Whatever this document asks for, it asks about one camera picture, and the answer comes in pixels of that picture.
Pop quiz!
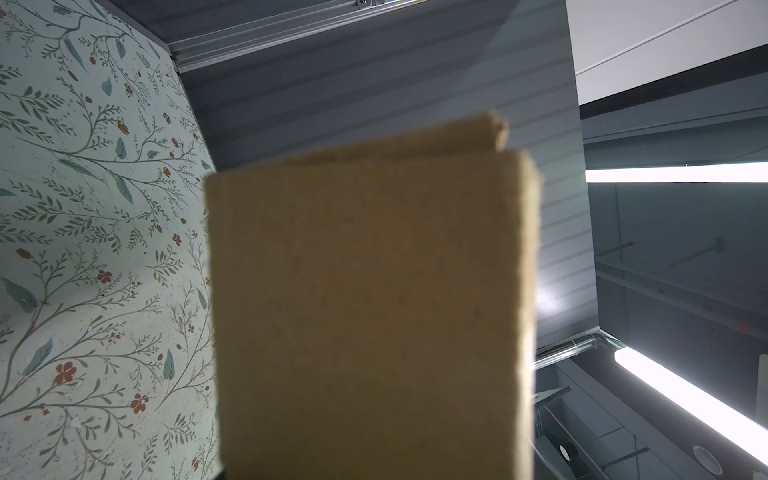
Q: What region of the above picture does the brown cardboard box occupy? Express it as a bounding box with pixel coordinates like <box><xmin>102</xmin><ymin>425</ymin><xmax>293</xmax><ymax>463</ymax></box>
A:
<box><xmin>205</xmin><ymin>112</ymin><xmax>542</xmax><ymax>479</ymax></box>

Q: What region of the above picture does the ceiling light tube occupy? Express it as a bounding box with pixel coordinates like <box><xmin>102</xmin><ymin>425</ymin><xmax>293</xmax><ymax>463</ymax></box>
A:
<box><xmin>614</xmin><ymin>347</ymin><xmax>767</xmax><ymax>465</ymax></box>
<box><xmin>585</xmin><ymin>162</ymin><xmax>767</xmax><ymax>184</ymax></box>

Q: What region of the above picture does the aluminium right corner post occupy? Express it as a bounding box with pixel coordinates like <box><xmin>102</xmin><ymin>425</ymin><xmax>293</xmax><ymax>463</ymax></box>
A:
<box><xmin>169</xmin><ymin>0</ymin><xmax>420</xmax><ymax>73</ymax></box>

